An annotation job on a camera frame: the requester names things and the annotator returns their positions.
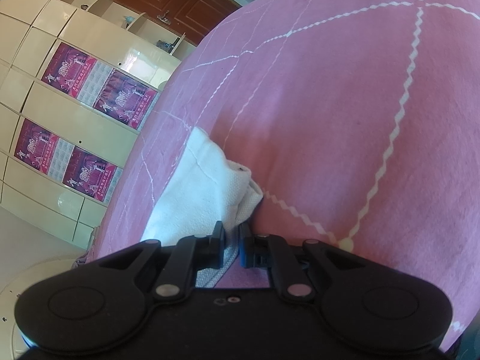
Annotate white pants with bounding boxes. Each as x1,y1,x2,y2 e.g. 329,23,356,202
142,127,263,288

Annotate lower left pink poster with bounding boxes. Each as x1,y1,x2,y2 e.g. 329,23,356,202
62,146,121,203

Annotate pink poster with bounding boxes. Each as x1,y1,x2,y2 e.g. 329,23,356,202
14,119,59,174
94,70,160,130
62,146,121,203
41,42,98,98

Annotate lower right pink poster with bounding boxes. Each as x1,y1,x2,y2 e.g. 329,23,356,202
94,70,160,130

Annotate pink checked bedspread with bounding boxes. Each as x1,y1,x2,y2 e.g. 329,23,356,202
88,0,479,349

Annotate upper left pink poster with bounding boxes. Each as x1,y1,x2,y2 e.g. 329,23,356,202
14,119,59,174

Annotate cream wardrobe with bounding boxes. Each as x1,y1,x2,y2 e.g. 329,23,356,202
1,0,180,248

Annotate cream headboard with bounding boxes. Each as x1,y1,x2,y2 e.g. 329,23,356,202
0,256,82,360

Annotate upper right pink poster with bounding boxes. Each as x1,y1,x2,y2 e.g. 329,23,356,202
41,42,98,98

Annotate cream corner shelves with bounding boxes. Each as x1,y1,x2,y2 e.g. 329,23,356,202
60,0,196,60

